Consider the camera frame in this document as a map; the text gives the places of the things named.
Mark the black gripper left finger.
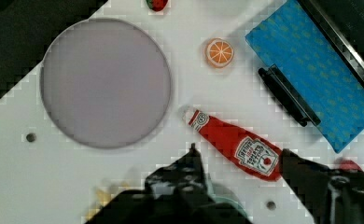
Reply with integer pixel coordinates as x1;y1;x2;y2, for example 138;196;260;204
86;145;252;224

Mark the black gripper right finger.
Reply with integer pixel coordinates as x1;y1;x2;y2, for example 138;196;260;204
280;149;364;224

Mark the red felt ketchup bottle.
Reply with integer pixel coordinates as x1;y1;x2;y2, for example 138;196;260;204
183;106;282;182

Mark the black toaster oven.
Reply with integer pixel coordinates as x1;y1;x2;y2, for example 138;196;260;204
297;0;364;88

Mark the red round toy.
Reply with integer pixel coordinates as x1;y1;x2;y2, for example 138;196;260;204
336;158;362;171

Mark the green mug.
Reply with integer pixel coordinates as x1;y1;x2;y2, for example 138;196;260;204
208;183;247;217

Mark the peeled banana toy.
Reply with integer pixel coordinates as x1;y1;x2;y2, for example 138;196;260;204
84;182;131;221

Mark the grey round plate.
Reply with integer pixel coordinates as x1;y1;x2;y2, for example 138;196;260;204
40;19;172;148

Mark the orange slice toy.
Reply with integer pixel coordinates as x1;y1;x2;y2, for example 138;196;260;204
204;38;234;68

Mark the red strawberry toy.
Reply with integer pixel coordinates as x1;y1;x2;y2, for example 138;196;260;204
146;0;168;12

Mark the black oven door handle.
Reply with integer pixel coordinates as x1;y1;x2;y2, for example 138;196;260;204
259;64;321;127

